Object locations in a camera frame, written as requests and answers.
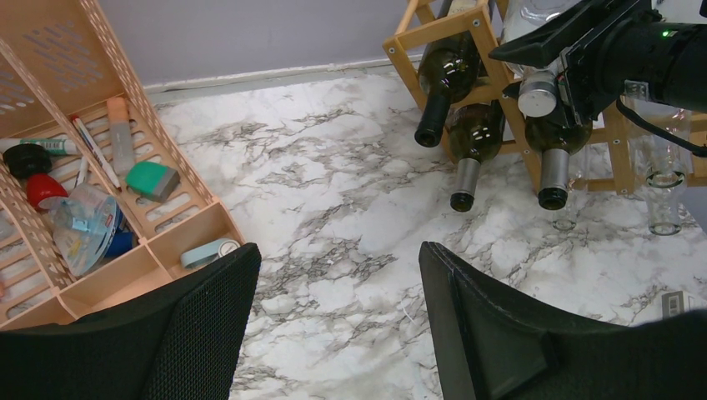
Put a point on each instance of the green wine bottle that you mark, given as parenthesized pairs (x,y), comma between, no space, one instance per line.
(448,71)
(475,138)
(555,144)

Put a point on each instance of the clear glass bottle silver cap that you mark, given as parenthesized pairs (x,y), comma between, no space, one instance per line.
(538,93)

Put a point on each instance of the clear tall glass bottle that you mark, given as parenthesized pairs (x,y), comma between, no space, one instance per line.
(659,166)

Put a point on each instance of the wooden wine rack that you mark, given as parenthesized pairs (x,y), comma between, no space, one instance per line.
(419,27)

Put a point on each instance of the clear square glass bottle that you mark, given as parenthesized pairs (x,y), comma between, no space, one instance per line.
(565,220)

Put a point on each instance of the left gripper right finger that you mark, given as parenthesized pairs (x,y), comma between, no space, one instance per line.
(492,341)

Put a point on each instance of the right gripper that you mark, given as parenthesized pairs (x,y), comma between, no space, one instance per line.
(599,45)

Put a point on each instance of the orange plastic file organizer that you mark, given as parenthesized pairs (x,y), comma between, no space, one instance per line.
(67,86)

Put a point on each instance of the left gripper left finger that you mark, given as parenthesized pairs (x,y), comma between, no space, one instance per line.
(180,341)

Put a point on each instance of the red black small bottle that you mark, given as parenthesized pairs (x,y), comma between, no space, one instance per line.
(32,163)

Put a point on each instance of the green small box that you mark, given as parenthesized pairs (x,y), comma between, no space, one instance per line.
(152,180)

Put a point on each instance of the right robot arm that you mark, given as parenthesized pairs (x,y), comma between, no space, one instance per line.
(677,81)

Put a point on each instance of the small white cardboard box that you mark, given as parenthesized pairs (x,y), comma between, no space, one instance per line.
(675,303)

